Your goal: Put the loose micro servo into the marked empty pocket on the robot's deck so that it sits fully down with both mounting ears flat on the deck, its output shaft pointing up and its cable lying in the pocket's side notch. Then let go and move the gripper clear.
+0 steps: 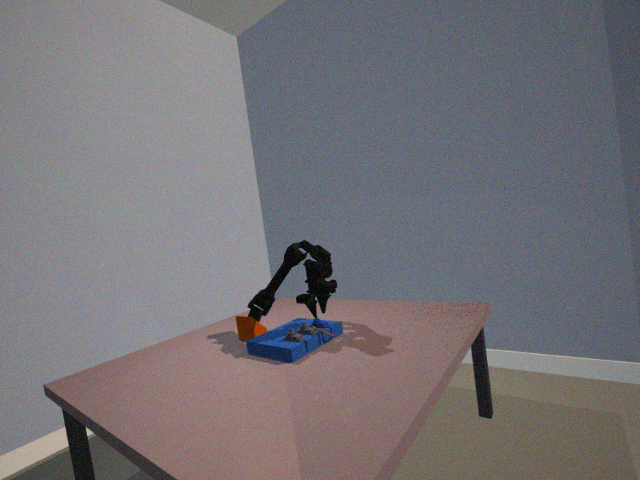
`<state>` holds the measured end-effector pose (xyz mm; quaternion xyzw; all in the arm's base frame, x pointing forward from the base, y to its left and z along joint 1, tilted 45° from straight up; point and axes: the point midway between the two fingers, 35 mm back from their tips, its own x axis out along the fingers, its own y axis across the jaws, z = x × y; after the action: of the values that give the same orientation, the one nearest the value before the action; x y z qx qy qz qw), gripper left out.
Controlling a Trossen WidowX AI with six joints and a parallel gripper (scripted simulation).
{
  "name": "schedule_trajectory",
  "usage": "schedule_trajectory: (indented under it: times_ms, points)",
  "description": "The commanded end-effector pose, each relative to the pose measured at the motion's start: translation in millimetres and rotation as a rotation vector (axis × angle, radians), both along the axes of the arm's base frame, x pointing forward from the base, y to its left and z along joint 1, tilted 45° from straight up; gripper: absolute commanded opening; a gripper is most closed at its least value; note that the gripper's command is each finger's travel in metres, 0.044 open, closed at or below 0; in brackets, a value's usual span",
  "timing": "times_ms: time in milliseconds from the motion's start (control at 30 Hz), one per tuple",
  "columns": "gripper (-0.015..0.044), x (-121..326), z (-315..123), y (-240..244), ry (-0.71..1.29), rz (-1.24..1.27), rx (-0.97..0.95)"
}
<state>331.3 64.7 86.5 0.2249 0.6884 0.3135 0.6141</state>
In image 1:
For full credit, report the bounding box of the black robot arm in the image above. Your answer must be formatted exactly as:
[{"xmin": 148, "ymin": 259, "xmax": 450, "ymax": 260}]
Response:
[{"xmin": 247, "ymin": 240, "xmax": 337, "ymax": 323}]

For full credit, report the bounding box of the blue flat deck plate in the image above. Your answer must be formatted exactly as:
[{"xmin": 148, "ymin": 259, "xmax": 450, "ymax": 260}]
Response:
[{"xmin": 246, "ymin": 318, "xmax": 343, "ymax": 362}]

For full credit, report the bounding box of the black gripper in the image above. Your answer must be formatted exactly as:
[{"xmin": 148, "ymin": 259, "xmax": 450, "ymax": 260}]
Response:
[{"xmin": 296, "ymin": 277, "xmax": 331, "ymax": 317}]

